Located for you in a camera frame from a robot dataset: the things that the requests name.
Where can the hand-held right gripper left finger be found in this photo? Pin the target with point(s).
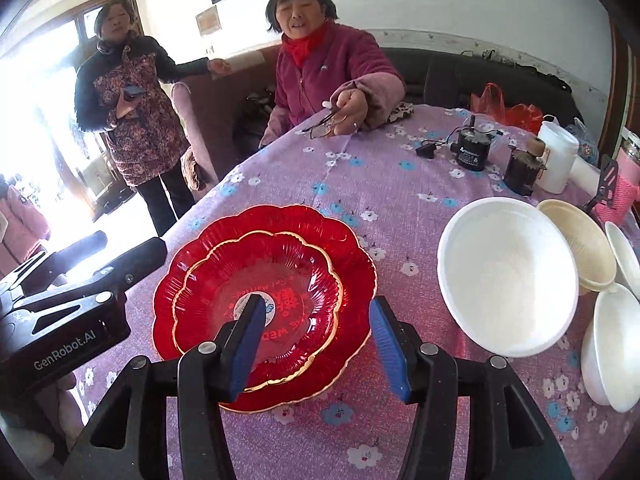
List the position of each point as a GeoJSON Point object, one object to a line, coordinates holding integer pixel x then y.
{"type": "Point", "coordinates": [250, 342]}

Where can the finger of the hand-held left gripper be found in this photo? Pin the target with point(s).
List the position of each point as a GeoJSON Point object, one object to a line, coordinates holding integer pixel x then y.
{"type": "Point", "coordinates": [75, 250]}
{"type": "Point", "coordinates": [135, 260]}

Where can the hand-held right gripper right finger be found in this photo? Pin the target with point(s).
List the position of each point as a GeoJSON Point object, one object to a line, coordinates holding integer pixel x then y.
{"type": "Point", "coordinates": [387, 347]}

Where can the small red gold-rimmed plate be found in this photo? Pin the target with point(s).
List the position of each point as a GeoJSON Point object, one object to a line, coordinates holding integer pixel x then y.
{"type": "Point", "coordinates": [280, 270]}

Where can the large red glass plate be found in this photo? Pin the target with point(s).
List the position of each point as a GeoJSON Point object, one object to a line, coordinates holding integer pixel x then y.
{"type": "Point", "coordinates": [350, 270]}

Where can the cream ribbed bowl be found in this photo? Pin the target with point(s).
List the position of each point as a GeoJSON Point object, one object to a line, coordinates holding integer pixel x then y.
{"type": "Point", "coordinates": [585, 240]}

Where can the large white bowl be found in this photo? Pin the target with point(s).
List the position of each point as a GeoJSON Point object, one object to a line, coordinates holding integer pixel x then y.
{"type": "Point", "coordinates": [505, 280]}

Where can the pink chair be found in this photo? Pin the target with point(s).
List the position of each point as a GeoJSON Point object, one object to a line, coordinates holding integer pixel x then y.
{"type": "Point", "coordinates": [192, 125]}

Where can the purple floral tablecloth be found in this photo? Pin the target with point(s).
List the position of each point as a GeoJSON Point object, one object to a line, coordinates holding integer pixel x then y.
{"type": "Point", "coordinates": [390, 195]}

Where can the dark phone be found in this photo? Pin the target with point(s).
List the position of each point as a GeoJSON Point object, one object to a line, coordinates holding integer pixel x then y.
{"type": "Point", "coordinates": [134, 91]}

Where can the black power adapter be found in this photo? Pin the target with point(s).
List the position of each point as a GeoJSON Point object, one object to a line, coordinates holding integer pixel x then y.
{"type": "Point", "coordinates": [426, 151]}

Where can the black pump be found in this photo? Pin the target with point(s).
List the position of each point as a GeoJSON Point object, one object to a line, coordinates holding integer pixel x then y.
{"type": "Point", "coordinates": [472, 152]}

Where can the dark jar with cork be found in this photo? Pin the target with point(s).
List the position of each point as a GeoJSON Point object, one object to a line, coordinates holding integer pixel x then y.
{"type": "Point", "coordinates": [522, 172]}

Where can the eyeglasses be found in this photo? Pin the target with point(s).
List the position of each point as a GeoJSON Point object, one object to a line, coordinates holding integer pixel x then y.
{"type": "Point", "coordinates": [320, 129]}

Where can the small white bowl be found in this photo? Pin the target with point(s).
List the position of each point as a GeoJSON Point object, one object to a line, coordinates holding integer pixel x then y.
{"type": "Point", "coordinates": [625, 260]}
{"type": "Point", "coordinates": [617, 350]}

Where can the white plastic cup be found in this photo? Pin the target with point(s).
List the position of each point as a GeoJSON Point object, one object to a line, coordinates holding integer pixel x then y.
{"type": "Point", "coordinates": [585, 175]}

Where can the red plastic bag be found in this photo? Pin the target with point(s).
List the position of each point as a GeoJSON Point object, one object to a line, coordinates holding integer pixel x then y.
{"type": "Point", "coordinates": [522, 115]}

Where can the black sofa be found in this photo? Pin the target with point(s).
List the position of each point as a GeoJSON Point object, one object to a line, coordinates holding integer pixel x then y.
{"type": "Point", "coordinates": [450, 80]}

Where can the black slotted spatula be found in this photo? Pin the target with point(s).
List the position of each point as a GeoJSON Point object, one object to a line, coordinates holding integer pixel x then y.
{"type": "Point", "coordinates": [607, 180]}

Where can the clear plastic bag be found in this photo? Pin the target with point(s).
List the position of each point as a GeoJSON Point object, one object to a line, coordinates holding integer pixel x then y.
{"type": "Point", "coordinates": [585, 140]}

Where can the pink bottle with knit sleeve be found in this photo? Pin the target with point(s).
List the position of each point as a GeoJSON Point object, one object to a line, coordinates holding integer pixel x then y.
{"type": "Point", "coordinates": [627, 185]}

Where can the small wall plaque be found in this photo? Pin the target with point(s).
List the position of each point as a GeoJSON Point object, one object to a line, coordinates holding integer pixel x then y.
{"type": "Point", "coordinates": [208, 21]}

